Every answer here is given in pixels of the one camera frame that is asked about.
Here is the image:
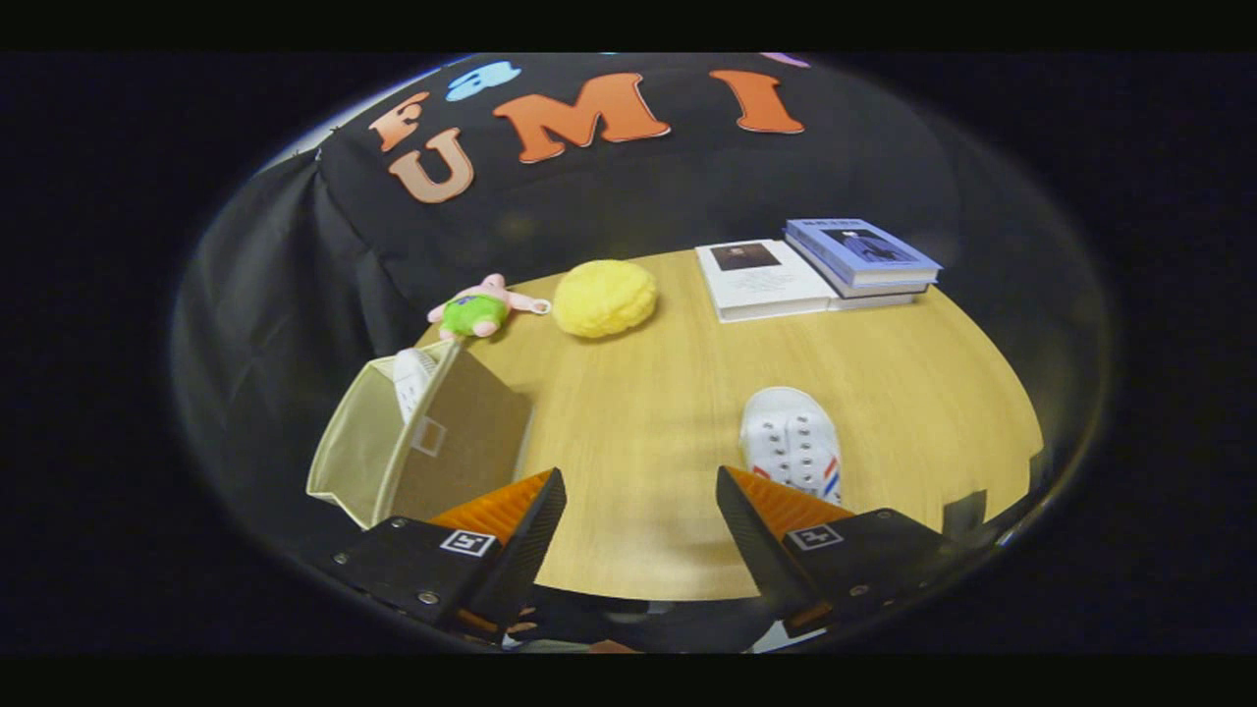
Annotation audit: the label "black backdrop cloth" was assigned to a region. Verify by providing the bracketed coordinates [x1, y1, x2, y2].
[177, 54, 1101, 551]

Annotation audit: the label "yellow fluffy plush ball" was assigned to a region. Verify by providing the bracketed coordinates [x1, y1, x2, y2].
[552, 259, 659, 340]

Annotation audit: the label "blue book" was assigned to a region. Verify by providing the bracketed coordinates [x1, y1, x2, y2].
[783, 218, 942, 299]

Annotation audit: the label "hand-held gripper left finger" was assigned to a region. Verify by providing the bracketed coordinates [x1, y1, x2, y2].
[330, 467, 571, 646]

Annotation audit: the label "pink green plush toy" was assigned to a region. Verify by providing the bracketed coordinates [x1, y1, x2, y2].
[427, 274, 552, 342]

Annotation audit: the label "person's legs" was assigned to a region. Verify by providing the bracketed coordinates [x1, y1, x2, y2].
[511, 587, 787, 654]

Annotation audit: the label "white shoe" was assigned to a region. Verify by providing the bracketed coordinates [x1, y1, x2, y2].
[738, 386, 844, 508]
[393, 348, 440, 423]

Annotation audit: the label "beige fabric storage box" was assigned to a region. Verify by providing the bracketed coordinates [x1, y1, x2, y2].
[306, 339, 536, 531]

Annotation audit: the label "white book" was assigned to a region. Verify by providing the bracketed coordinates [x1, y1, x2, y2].
[695, 240, 919, 323]

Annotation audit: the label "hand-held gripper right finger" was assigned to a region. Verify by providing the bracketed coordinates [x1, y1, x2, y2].
[715, 465, 973, 634]

